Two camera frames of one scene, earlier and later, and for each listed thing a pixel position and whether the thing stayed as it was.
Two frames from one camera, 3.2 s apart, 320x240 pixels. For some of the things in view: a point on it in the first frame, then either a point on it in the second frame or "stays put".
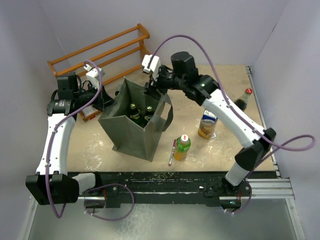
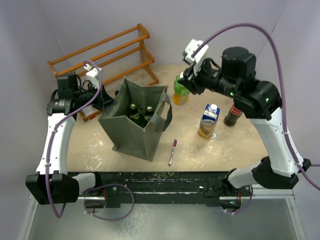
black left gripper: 103,100 stays put
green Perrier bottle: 149,113 stays put
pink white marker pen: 172,152 stays put
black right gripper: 152,86 → 192,80
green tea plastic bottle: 183,145 → 181,93
